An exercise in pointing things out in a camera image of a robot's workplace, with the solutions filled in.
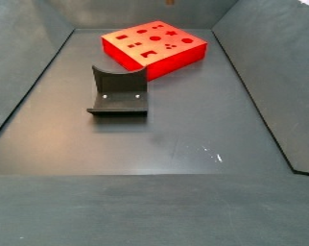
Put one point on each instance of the red shape-sorting block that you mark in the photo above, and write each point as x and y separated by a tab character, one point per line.
154	45

